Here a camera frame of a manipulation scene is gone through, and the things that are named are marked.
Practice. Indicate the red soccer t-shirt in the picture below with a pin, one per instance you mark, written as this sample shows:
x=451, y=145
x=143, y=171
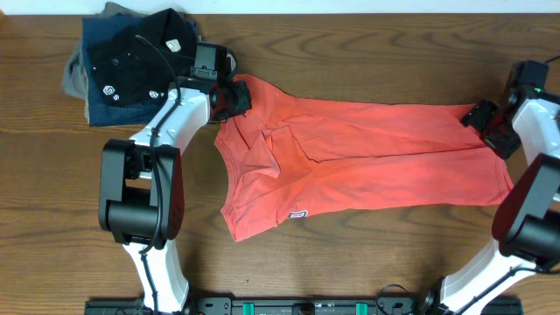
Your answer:
x=290, y=158

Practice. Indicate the navy blue folded garment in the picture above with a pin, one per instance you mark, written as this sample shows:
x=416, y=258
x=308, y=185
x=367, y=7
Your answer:
x=101, y=114

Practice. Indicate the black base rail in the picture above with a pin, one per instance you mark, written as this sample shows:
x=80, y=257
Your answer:
x=227, y=306

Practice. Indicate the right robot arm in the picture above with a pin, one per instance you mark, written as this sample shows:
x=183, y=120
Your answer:
x=525, y=230

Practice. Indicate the grey folded garment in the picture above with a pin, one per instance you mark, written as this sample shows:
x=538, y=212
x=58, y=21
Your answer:
x=74, y=79

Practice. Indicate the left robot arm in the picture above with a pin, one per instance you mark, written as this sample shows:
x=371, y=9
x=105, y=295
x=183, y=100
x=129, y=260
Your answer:
x=142, y=199

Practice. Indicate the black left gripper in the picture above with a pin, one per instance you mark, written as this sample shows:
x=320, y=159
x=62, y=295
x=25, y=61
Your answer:
x=239, y=98

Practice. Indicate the black folded shirt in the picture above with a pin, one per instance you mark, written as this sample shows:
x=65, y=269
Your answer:
x=136, y=65

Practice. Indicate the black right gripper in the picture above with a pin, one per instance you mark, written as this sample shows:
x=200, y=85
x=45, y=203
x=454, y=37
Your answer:
x=483, y=121

